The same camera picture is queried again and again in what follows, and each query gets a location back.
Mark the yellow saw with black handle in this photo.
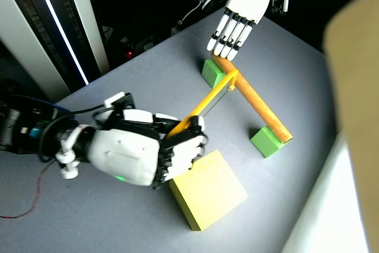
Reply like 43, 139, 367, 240
165, 69, 239, 140

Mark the wooden dowel rod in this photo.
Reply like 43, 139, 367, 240
210, 53, 294, 143

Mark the grey table cloth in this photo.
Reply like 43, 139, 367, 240
0, 8, 341, 253

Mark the green block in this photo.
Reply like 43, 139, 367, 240
249, 125, 290, 159
201, 59, 230, 90

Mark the large yellow block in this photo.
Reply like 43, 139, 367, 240
168, 149, 249, 232

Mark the tan blurred panel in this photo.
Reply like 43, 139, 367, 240
322, 0, 379, 253

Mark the white light strip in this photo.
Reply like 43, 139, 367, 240
30, 0, 90, 85

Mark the white blurred panel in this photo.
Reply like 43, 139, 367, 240
281, 133, 371, 253

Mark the white cable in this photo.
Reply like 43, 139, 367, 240
176, 0, 203, 25

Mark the thin red cable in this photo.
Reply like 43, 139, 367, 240
0, 159, 57, 219

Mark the white frame post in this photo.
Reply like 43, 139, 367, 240
0, 0, 71, 103
62, 0, 111, 76

